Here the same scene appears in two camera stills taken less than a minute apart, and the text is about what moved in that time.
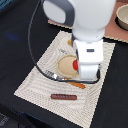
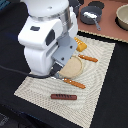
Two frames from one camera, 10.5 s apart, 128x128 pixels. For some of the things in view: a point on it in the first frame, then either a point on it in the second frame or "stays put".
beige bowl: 121,18 stays put
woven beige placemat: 72,100 stays put
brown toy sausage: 63,97 stays put
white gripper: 89,55 to 48,43
